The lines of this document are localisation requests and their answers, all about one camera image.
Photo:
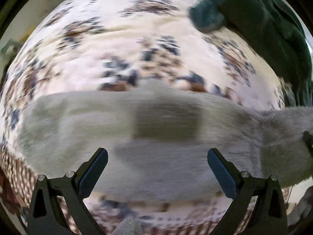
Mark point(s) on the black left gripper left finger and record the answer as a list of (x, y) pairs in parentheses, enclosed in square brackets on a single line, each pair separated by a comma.
[(46, 216)]

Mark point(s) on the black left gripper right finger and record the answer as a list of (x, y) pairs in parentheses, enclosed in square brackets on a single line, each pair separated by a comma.
[(269, 214)]

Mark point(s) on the grey fluffy fleece pants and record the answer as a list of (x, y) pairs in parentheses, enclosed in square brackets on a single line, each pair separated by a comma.
[(157, 139)]

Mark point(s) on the floral fleece bed blanket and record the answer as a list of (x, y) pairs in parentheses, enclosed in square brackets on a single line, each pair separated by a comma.
[(113, 45)]

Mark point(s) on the dark green velvet blanket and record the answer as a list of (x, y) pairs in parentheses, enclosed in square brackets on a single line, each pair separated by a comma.
[(273, 30)]

